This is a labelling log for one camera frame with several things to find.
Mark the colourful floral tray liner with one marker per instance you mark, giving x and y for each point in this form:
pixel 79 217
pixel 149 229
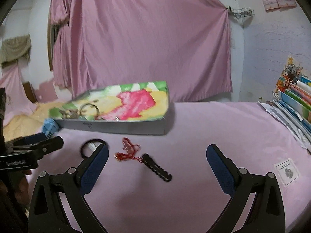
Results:
pixel 128 102

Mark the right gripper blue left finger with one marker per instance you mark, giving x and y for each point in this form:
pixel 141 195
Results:
pixel 90 168

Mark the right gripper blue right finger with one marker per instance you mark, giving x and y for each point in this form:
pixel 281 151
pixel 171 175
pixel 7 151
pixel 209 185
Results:
pixel 223 168

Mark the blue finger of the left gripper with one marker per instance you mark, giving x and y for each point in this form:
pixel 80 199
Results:
pixel 42 148
pixel 27 140

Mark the stack of books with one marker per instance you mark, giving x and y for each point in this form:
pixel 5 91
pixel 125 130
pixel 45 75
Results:
pixel 290 104

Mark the yellow bed cover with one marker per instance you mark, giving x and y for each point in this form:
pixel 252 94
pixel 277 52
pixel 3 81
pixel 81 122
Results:
pixel 25 125

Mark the left hand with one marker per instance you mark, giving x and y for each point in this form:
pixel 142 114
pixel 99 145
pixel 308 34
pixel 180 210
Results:
pixel 15 190

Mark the tied pink window curtain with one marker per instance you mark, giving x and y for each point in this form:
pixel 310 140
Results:
pixel 60 12

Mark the grey tray box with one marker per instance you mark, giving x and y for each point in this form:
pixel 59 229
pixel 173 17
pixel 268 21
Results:
pixel 151 127

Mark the blue digital watch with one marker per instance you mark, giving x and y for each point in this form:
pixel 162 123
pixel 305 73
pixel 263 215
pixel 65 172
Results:
pixel 50 127

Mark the small plastic bag label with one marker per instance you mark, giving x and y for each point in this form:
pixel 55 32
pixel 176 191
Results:
pixel 287 171

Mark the pink sheet on headboard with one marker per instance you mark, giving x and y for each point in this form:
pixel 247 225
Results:
pixel 17 102

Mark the white hair clip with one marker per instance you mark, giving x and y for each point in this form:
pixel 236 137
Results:
pixel 92 145

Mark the pink tablecloth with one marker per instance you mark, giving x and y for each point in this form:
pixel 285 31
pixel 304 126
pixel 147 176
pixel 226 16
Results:
pixel 129 197

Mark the large pink curtain sheet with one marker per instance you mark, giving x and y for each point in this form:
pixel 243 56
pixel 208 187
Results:
pixel 185 43

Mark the brown window frame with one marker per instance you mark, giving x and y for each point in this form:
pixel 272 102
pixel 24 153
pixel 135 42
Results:
pixel 52 33

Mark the olive green hanging cloth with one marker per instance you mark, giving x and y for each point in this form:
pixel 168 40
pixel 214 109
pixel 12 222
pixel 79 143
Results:
pixel 15 48

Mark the wire wall shelf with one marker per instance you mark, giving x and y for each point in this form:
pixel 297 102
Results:
pixel 240 13

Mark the wooden headboard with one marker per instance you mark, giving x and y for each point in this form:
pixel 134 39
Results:
pixel 29 92

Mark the black hair clip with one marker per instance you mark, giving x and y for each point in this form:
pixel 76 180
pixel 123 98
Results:
pixel 155 168

